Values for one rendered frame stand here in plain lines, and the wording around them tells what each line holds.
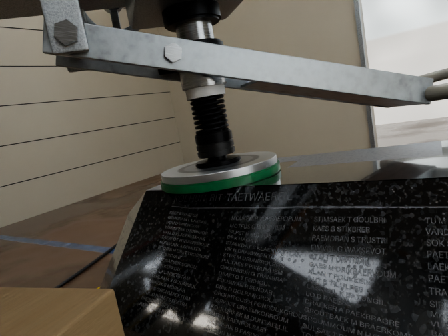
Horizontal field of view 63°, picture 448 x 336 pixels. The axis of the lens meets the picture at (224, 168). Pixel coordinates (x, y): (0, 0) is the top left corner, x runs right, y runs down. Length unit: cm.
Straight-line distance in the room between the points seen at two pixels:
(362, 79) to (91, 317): 62
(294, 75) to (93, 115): 562
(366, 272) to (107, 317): 30
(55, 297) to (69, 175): 560
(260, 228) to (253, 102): 585
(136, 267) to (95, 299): 40
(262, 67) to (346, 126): 514
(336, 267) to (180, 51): 38
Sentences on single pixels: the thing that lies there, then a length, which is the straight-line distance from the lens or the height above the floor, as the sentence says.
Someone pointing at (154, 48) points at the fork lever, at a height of 103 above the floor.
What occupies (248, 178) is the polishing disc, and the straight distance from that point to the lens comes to 58.
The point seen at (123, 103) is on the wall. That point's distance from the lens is 658.
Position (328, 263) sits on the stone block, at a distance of 46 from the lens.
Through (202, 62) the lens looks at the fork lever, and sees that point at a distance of 61.
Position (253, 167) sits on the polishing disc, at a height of 83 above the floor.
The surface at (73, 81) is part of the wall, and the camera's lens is 611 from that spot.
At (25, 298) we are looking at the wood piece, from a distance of 27.
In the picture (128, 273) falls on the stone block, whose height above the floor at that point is 69.
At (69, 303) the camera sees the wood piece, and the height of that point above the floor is 83.
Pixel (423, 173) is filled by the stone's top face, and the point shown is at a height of 80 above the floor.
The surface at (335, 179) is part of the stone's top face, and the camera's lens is 52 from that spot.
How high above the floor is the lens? 92
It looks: 9 degrees down
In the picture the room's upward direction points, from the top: 10 degrees counter-clockwise
